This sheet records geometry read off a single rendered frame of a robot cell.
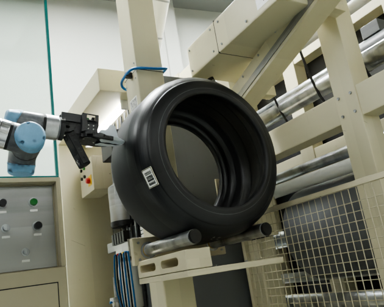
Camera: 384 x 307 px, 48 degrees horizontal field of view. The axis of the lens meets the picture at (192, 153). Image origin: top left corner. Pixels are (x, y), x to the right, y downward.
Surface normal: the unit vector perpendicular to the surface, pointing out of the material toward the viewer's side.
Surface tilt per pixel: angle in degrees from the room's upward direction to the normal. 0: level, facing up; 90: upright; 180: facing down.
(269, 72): 162
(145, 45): 90
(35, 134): 90
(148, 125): 77
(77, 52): 90
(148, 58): 90
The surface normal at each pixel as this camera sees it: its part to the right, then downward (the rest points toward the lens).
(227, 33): -0.86, -0.01
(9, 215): 0.49, -0.30
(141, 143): -0.31, -0.26
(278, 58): 0.29, 0.81
